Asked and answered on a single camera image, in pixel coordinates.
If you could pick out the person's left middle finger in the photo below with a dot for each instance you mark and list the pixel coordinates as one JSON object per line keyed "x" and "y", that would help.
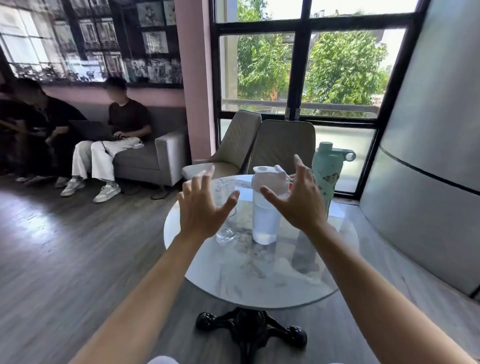
{"x": 196, "y": 186}

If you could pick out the person's left thumb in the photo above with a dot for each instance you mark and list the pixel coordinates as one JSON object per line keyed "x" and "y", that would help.
{"x": 227, "y": 203}

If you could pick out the phone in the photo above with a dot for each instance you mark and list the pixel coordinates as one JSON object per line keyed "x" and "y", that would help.
{"x": 138, "y": 145}

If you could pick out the dark laptop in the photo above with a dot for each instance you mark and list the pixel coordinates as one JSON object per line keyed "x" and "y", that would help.
{"x": 93, "y": 130}

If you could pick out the person's right thumb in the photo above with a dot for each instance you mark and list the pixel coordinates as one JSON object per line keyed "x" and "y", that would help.
{"x": 272, "y": 197}

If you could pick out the black window frame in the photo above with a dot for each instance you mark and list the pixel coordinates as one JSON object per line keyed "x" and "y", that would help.
{"x": 300, "y": 63}

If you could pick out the person's right forearm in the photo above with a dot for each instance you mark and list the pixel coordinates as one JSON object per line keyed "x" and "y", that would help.
{"x": 371, "y": 300}

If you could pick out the person's left hand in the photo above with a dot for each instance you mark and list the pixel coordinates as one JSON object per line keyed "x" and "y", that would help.
{"x": 197, "y": 213}

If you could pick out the person's white clothing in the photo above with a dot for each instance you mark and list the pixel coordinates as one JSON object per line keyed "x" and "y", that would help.
{"x": 163, "y": 360}

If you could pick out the person's left forearm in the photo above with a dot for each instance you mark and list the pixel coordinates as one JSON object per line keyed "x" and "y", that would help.
{"x": 146, "y": 300}

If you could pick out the clear drinking glass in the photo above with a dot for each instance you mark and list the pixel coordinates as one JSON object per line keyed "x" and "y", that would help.
{"x": 227, "y": 232}

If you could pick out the balcony railing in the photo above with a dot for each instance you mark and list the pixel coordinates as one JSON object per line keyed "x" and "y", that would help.
{"x": 337, "y": 108}

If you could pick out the beige upholstered chair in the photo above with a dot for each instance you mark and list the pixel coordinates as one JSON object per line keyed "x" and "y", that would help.
{"x": 232, "y": 142}
{"x": 281, "y": 144}

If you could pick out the round marble table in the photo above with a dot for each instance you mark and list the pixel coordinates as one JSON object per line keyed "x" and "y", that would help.
{"x": 255, "y": 270}

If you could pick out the black and white wall mural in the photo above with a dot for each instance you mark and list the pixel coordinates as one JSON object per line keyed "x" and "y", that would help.
{"x": 90, "y": 37}

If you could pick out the teal water bottle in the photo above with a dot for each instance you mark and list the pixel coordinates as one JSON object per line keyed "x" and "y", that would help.
{"x": 330, "y": 168}

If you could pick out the white water filter pitcher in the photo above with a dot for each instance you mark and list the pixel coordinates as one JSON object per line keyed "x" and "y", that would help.
{"x": 264, "y": 221}

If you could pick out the person's left little finger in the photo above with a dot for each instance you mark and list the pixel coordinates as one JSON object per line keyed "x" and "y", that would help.
{"x": 180, "y": 200}

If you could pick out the black table base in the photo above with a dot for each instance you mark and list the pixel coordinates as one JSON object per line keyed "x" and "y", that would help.
{"x": 249, "y": 330}

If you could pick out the person's right hand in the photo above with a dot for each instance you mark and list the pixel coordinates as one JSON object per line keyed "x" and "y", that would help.
{"x": 305, "y": 208}

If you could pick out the grey sofa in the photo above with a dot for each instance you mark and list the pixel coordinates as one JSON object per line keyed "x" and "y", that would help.
{"x": 161, "y": 157}

